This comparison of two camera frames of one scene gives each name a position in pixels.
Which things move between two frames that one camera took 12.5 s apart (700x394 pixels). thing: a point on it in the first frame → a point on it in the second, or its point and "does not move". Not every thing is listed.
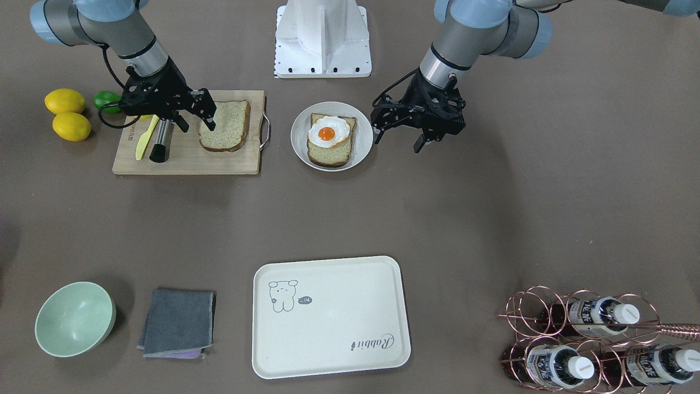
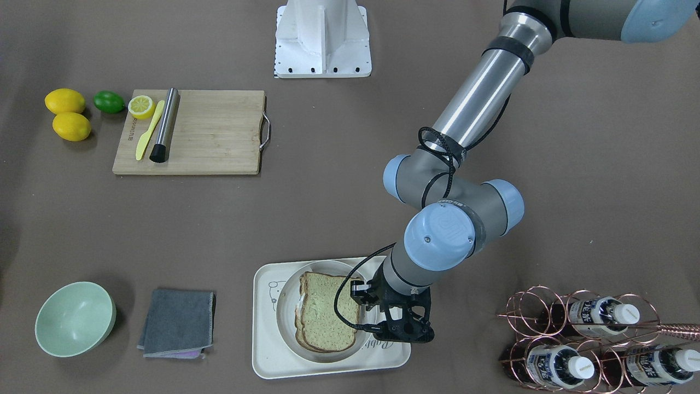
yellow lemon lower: x=71 y=126 does not move
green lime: x=102 y=98 does not move
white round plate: x=361 y=143 → x=286 y=305
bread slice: x=232 y=117 → x=322 y=329
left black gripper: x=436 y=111 → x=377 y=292
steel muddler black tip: x=161 y=149 does not move
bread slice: x=337 y=155 → x=320 y=322
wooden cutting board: x=186 y=157 does not move
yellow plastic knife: x=144 y=138 does not move
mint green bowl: x=74 y=318 does not move
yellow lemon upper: x=63 y=100 does not move
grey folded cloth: x=179 y=324 does not move
